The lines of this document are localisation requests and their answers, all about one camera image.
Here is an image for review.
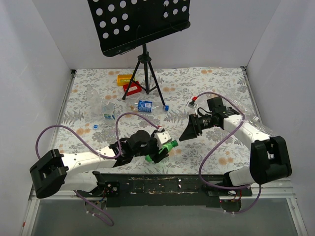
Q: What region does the green plastic bottle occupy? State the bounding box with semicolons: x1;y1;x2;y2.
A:
145;140;178;162

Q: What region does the clear bottle lemon label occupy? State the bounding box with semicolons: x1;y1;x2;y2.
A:
101;100;116;121

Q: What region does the clear bottle white cap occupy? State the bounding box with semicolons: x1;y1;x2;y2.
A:
85;85;102;116

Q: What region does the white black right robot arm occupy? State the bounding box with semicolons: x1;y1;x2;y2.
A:
179;97;292;196

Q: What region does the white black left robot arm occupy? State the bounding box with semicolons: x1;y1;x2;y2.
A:
30;127;172;199

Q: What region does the clear bottle blue label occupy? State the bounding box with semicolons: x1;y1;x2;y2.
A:
127;100;169;114

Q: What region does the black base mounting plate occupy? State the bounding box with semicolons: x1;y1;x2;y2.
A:
74;171;254;212

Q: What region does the floral patterned table mat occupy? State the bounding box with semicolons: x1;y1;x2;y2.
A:
53;68;254;175

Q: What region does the red plastic box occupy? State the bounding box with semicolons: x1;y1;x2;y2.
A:
123;81;142;96

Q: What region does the yellow plastic box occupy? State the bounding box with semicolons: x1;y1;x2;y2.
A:
117;74;132;86

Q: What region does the black perforated music stand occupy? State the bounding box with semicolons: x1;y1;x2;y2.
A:
88;0;190;94

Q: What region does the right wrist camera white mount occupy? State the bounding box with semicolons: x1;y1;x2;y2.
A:
187;96;198;111

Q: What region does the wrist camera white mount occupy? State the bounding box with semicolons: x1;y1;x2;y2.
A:
187;96;198;111
154;125;172;148

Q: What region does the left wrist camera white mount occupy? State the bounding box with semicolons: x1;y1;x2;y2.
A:
154;125;172;148

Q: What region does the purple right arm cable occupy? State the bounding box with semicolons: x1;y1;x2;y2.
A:
195;92;262;214

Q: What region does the aluminium frame rail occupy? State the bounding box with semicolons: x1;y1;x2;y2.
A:
22;66;309;236

